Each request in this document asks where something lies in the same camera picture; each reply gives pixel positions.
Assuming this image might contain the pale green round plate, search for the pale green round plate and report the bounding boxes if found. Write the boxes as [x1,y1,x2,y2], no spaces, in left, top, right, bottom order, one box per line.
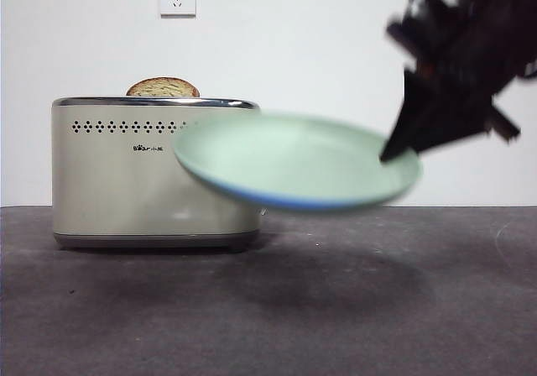
[173,113,423,213]

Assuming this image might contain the toasted bread slice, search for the toasted bread slice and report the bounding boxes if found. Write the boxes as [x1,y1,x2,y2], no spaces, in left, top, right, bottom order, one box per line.
[125,76,201,98]

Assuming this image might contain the cream two-slot toaster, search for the cream two-slot toaster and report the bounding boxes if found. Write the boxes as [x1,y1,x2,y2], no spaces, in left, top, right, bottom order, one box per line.
[51,96,262,254]

